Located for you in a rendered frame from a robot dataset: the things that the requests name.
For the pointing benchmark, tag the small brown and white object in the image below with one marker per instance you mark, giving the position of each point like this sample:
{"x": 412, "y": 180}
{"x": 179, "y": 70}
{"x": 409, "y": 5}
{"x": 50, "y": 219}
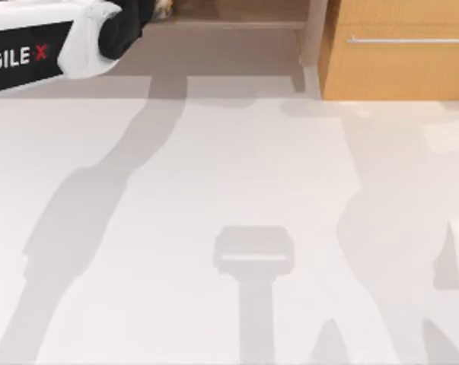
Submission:
{"x": 164, "y": 7}

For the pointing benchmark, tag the pale wooden door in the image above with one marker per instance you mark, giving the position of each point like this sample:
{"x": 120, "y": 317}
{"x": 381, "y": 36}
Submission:
{"x": 396, "y": 72}

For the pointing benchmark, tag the wooden cupboard with open shelf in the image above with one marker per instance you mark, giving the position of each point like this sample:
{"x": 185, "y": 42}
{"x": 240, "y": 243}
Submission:
{"x": 229, "y": 49}

